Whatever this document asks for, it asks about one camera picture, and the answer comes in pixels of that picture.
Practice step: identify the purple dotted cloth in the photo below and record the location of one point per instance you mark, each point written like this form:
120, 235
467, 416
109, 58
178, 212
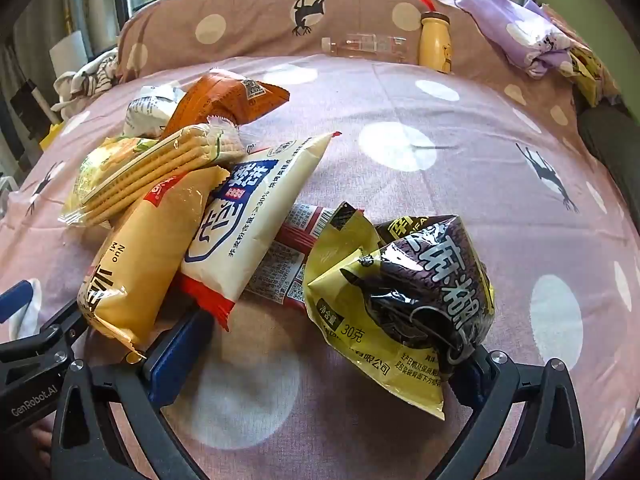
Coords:
515, 35

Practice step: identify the silver white snack packet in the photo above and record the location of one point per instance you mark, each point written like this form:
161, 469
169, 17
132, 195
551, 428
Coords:
147, 110

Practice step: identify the orange brown snack packet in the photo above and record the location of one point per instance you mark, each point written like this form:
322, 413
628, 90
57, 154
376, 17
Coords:
215, 102

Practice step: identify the grey sofa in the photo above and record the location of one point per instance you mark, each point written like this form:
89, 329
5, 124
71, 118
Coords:
612, 145

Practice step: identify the small yellow box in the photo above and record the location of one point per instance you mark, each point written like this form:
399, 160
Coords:
50, 137

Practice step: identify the pink dotted bed sheet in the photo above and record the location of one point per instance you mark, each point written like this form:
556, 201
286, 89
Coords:
450, 185

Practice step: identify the zebra striped cloth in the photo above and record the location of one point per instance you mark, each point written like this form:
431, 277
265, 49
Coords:
90, 80

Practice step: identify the yellow printed bag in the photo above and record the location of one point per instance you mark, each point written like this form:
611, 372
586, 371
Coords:
587, 72

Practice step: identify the white biscuit packet red ends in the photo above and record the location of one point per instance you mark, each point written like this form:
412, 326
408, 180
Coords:
250, 225

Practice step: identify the black and yellow powder packet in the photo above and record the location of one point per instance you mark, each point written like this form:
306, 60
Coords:
425, 300

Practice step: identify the yellow bottle red cap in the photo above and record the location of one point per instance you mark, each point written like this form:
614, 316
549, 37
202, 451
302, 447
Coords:
434, 45

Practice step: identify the red sausage stick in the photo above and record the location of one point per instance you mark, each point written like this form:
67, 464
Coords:
277, 275
310, 222

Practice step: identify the clear soda cracker packet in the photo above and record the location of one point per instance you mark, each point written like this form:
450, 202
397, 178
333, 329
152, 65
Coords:
160, 170

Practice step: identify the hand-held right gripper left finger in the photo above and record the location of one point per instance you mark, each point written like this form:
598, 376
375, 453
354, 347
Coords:
172, 355

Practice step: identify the brown dotted deer-print cover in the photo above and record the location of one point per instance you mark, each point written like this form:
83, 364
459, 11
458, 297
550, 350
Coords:
250, 20

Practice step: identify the golden beige snack packet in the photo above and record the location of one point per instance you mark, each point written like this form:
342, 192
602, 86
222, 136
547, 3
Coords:
145, 260

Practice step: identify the white box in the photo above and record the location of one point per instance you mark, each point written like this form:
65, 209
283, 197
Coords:
67, 55

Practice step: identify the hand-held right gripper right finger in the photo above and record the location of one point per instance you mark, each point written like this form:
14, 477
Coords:
470, 385

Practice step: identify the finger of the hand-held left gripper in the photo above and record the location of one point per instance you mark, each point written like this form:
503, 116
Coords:
55, 335
14, 300

